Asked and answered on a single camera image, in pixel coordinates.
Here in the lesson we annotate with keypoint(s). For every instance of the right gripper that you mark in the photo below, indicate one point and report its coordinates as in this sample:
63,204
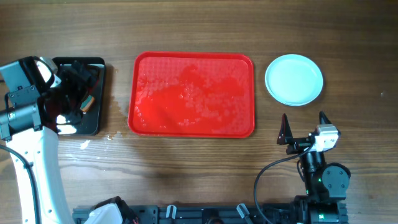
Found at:
301,145

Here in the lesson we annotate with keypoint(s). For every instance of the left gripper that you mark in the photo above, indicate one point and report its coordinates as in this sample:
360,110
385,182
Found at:
76,86

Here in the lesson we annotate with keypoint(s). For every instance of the green and orange sponge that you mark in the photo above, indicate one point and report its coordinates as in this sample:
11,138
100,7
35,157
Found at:
87,104

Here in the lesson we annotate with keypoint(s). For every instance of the light blue plate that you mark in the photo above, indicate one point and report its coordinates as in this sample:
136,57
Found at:
293,80

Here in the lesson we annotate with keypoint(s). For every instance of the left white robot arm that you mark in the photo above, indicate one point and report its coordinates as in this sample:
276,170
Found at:
33,146

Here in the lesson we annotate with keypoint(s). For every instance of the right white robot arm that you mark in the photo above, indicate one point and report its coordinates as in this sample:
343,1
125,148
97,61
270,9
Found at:
325,184

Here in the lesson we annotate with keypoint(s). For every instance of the black rectangular water tray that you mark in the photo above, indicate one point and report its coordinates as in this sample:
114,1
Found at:
90,121

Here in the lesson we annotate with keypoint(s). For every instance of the red plastic serving tray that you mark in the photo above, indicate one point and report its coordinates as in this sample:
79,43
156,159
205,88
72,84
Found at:
192,94

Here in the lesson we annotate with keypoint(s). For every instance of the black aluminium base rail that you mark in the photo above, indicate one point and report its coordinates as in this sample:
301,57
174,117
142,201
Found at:
217,214

